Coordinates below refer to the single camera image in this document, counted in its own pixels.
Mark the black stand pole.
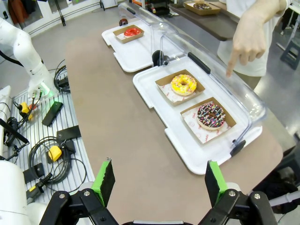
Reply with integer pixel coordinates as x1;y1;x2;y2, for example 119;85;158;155
0;118;30;144

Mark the cardboard box of yellow donut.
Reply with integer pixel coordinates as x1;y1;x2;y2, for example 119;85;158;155
155;69;206;107

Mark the person's left hand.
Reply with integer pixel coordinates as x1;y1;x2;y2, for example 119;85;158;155
225;4;268;78

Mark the yellow sprinkled donut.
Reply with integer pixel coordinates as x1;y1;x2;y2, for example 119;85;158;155
170;74;197;96

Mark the black step stool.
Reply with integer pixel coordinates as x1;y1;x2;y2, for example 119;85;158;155
280;41;300;70

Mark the black lid hinge clip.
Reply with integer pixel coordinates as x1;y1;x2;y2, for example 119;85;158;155
229;140;246;157

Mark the small clear display lid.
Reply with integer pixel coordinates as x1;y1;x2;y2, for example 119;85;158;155
118;3;183;59

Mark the black shelf cart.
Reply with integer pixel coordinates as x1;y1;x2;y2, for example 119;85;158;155
146;0;175;16

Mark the cardboard box of dark donut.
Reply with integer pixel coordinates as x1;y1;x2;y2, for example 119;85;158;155
183;1;222;16

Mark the large white display tray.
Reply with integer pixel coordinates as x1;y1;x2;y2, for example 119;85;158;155
132;56;263;175

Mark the brown serving tray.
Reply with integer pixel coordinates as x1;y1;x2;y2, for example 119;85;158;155
168;0;241;42

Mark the black flat mounting plate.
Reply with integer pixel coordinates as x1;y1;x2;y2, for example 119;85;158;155
56;125;82;141
22;163;45;183

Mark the long black lid handle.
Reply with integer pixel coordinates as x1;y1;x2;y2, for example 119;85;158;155
187;52;211;74

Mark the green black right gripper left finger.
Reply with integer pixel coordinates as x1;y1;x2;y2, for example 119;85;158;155
45;157;118;225

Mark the dark chocolate donut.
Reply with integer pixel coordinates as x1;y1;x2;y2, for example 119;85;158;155
193;2;211;10

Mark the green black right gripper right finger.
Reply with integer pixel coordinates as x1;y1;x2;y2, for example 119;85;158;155
198;160;278;225

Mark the chocolate donut with coloured sprinkles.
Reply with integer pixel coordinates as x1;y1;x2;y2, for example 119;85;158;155
196;102;226;131

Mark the small black box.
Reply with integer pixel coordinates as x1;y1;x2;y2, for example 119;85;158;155
63;140;75;154

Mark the black cable bundle with plug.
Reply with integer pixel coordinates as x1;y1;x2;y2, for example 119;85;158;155
53;60;71;93

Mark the cardboard box of sprinkled chocolate donut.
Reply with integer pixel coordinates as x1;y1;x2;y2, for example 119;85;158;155
180;97;237;144

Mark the coiled black cable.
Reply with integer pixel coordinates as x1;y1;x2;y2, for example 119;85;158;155
28;135;89;192

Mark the long black box green light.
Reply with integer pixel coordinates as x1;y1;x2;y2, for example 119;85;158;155
42;101;64;127

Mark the small white display tray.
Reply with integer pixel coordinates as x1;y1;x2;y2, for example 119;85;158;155
101;20;186;73

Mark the grey hose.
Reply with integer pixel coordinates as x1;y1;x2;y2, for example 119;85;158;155
269;191;300;208

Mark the plain yellow emergency stop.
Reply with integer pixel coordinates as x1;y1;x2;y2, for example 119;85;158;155
47;145;63;162

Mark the person's left forearm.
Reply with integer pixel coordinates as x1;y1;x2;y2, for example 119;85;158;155
243;0;288;24

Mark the grey yellow black handle device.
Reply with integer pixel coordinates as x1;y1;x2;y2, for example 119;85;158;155
25;172;53;200

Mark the cardboard box of red donut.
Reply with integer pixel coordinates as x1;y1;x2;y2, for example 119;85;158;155
112;24;145;45

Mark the red glazed donut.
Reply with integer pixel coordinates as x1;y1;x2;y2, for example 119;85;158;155
123;27;142;37

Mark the black floor frame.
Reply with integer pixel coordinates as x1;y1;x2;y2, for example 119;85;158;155
35;0;68;28

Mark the large clear display lid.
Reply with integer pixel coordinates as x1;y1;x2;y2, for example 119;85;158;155
159;31;267;150

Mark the black round hinge knob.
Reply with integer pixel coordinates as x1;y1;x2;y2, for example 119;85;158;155
151;50;171;66

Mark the yellow emergency stop red button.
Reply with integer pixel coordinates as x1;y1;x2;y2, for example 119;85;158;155
18;102;37;120

